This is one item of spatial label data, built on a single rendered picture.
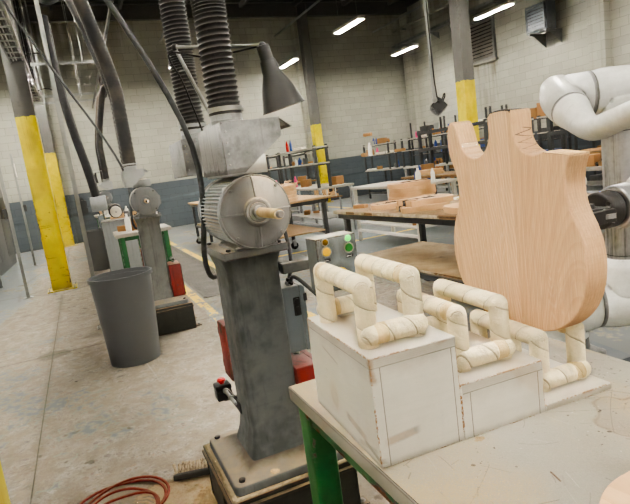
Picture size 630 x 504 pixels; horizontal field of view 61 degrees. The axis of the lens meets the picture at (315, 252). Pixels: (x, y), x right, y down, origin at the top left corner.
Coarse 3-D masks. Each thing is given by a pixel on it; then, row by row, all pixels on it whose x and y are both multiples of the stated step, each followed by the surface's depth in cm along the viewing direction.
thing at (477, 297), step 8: (440, 280) 105; (448, 280) 104; (440, 288) 103; (448, 288) 101; (456, 288) 99; (464, 288) 97; (472, 288) 96; (448, 296) 102; (456, 296) 99; (464, 296) 96; (472, 296) 94; (480, 296) 92; (488, 296) 91; (496, 296) 89; (472, 304) 95; (480, 304) 92; (488, 304) 90; (496, 304) 89; (504, 304) 89
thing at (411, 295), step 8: (400, 280) 83; (408, 280) 82; (416, 280) 82; (400, 288) 84; (408, 288) 83; (416, 288) 83; (408, 296) 83; (416, 296) 83; (408, 304) 83; (416, 304) 83; (408, 312) 83; (416, 312) 83; (416, 336) 84
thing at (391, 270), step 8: (360, 256) 98; (368, 256) 96; (360, 264) 97; (368, 264) 94; (376, 264) 91; (384, 264) 89; (392, 264) 87; (400, 264) 85; (368, 272) 95; (376, 272) 91; (384, 272) 88; (392, 272) 86; (400, 272) 83; (408, 272) 82; (416, 272) 83; (392, 280) 87
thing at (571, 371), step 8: (552, 368) 95; (560, 368) 94; (568, 368) 94; (576, 368) 95; (584, 368) 95; (544, 376) 93; (552, 376) 93; (560, 376) 93; (568, 376) 94; (576, 376) 94; (584, 376) 95; (544, 384) 93; (552, 384) 93; (560, 384) 94
